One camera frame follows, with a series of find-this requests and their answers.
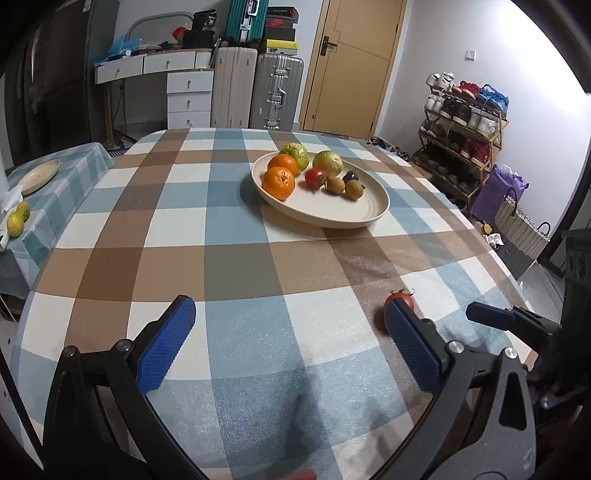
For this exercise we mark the shoe rack with shoes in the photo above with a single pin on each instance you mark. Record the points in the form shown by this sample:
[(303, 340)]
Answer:
[(461, 135)]

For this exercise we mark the dark refrigerator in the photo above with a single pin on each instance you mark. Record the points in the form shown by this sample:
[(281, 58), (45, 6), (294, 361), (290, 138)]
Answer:
[(51, 99)]

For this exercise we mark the orange tangerine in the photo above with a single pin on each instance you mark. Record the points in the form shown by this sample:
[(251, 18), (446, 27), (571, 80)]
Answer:
[(284, 161), (279, 182)]

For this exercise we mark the silver suitcase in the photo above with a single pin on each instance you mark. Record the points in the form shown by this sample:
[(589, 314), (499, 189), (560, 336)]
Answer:
[(276, 87)]

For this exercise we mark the wooden door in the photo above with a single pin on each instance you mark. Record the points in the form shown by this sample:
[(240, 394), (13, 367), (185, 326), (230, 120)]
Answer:
[(351, 66)]

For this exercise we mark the purple bag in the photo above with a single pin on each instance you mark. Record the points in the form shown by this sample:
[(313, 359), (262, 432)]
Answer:
[(502, 181)]

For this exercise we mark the small cream plate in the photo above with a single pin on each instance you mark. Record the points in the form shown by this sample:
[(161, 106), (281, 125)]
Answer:
[(39, 177)]

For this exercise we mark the white desk with drawers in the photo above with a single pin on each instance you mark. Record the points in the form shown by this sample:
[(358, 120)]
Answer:
[(175, 83)]

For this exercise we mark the green lime on side table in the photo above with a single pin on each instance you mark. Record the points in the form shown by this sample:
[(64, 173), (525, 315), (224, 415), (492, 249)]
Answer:
[(23, 209)]

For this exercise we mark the teal checkered side cloth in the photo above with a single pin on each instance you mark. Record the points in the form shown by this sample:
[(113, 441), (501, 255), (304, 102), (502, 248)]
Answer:
[(52, 206)]

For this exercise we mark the brown kiwi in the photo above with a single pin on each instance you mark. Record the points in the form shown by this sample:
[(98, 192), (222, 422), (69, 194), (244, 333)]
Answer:
[(335, 185), (354, 189)]

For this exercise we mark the dark purple plum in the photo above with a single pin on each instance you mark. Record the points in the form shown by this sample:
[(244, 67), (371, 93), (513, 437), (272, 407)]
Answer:
[(350, 175)]

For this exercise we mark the large cream plate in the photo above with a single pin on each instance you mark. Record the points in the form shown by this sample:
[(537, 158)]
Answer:
[(324, 209)]

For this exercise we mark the red tomato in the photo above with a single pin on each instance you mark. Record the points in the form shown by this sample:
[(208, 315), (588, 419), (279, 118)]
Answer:
[(398, 309), (315, 179)]

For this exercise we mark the checkered tablecloth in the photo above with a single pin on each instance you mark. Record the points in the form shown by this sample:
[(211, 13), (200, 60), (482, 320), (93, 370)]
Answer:
[(285, 368)]

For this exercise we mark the yellow lemon on side table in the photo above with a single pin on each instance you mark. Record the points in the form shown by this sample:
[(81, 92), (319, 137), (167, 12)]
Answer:
[(15, 224)]

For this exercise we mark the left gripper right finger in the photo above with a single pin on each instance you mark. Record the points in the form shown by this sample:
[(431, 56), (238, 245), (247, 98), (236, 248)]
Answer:
[(480, 422)]

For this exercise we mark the beige suitcase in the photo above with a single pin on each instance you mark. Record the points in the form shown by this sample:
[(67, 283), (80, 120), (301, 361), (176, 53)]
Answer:
[(233, 78)]

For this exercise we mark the stack of shoe boxes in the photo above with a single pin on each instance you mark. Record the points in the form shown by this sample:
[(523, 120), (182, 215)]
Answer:
[(279, 32)]

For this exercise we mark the woven basket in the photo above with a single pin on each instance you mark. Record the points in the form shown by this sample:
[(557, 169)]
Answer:
[(521, 236)]

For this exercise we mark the teal suitcase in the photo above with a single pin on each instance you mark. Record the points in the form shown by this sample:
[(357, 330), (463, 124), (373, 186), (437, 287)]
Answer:
[(246, 20)]

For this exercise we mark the yellow-green guava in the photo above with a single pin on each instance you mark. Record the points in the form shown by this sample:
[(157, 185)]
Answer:
[(329, 162)]

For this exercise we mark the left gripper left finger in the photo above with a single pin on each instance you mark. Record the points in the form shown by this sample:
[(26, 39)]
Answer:
[(99, 422)]

